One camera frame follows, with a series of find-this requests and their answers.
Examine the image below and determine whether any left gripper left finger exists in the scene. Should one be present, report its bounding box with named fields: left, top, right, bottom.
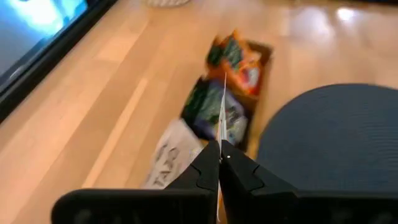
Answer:
left=51, top=139, right=221, bottom=224

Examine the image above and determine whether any white and orange Tazo packet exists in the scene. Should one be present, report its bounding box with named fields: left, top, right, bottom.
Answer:
left=142, top=119, right=208, bottom=190
left=216, top=72, right=230, bottom=224

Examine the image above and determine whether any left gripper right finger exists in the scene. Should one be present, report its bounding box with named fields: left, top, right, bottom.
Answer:
left=219, top=139, right=398, bottom=224

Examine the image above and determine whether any wooden three-compartment tray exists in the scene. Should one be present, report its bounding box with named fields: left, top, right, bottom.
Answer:
left=242, top=40, right=274, bottom=156

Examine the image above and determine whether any succulent in white patterned pot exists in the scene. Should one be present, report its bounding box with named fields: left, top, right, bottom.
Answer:
left=145, top=0, right=191, bottom=8

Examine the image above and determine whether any red and orange tea packet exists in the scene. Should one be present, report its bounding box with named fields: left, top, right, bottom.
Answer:
left=205, top=29, right=265, bottom=97

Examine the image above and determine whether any round dark woven placemat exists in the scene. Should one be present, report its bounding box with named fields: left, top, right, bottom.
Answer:
left=256, top=83, right=398, bottom=192

